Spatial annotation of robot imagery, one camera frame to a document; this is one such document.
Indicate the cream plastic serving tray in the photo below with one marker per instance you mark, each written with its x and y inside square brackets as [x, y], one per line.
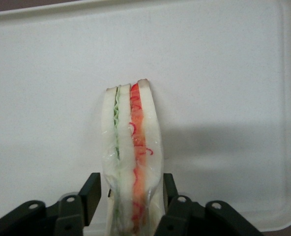
[209, 86]

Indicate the triangle sandwich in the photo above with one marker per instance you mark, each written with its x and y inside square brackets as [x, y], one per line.
[125, 147]

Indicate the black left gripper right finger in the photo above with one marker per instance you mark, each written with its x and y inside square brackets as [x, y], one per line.
[184, 216]

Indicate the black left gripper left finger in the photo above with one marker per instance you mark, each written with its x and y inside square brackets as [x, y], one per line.
[71, 214]

